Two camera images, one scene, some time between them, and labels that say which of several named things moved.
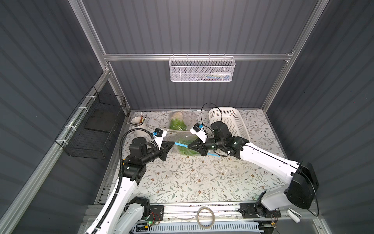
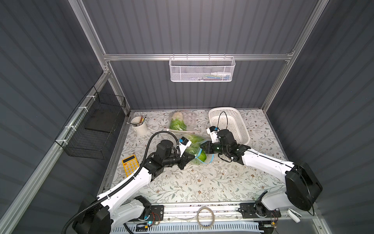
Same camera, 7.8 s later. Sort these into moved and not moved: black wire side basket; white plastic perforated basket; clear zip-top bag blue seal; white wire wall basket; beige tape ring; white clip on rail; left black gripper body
Moved: left black gripper body; clear zip-top bag blue seal
Not moved: beige tape ring; black wire side basket; white plastic perforated basket; white clip on rail; white wire wall basket
